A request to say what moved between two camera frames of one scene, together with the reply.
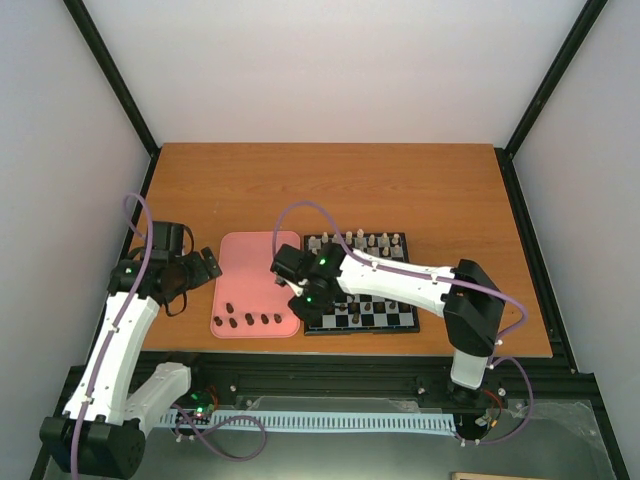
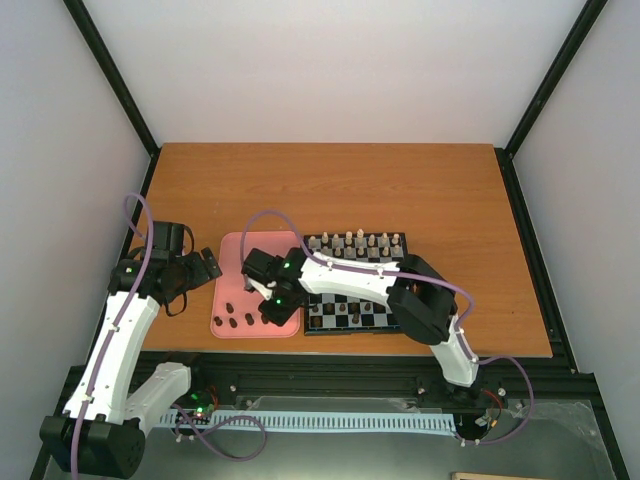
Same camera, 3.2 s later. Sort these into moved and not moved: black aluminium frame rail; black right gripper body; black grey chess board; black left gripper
Moved: black right gripper body
Not moved: black left gripper; black grey chess board; black aluminium frame rail
